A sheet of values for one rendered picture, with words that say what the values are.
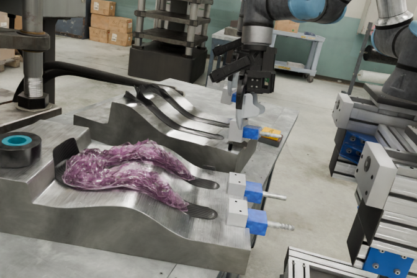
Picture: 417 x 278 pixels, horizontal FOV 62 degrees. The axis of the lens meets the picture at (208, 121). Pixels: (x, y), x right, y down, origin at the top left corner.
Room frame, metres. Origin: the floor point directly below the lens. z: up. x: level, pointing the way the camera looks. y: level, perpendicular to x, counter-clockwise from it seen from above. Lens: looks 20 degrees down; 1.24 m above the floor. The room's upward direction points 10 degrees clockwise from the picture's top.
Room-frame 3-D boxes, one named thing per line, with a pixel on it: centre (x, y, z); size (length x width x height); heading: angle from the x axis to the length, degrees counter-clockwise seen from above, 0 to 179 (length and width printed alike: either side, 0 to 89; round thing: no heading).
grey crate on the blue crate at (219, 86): (4.18, -0.22, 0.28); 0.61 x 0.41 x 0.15; 84
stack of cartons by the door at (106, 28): (7.37, 2.33, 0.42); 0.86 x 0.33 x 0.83; 84
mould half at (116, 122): (0.98, 0.11, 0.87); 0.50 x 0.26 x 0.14; 72
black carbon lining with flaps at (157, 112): (0.96, 0.10, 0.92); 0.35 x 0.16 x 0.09; 72
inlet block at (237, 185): (0.67, -0.13, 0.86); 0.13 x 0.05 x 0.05; 89
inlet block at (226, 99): (1.15, -0.10, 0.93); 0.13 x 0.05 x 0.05; 72
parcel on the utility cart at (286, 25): (6.81, -1.15, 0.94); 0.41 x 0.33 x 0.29; 91
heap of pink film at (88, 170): (0.62, 0.14, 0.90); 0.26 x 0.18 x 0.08; 89
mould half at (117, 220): (0.61, 0.14, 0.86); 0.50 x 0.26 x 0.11; 89
